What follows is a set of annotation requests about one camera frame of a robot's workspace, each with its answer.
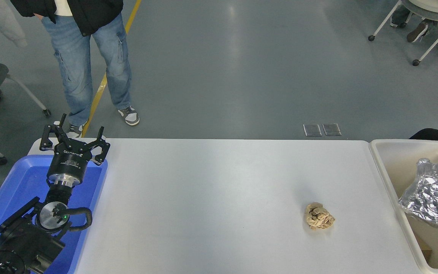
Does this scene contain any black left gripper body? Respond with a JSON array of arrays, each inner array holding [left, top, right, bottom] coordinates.
[[47, 138, 95, 180]]

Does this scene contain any silver foil plate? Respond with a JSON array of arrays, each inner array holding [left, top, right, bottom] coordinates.
[[398, 158, 438, 233]]

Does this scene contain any blue plastic tray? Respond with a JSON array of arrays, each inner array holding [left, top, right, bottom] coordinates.
[[0, 154, 108, 274]]

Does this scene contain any large pale plastic bin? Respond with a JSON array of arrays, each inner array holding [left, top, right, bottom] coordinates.
[[369, 139, 438, 274]]

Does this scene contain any black chair back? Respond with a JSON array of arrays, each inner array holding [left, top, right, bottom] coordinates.
[[409, 128, 438, 156]]

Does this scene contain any crumpled tan paper ball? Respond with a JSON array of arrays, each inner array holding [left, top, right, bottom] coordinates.
[[305, 202, 335, 230]]

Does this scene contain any metal floor outlet cover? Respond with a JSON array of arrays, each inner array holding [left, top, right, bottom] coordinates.
[[322, 123, 342, 136], [303, 124, 322, 137]]

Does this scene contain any white-framed wheeled chair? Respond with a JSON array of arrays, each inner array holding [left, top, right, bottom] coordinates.
[[368, 0, 438, 67]]

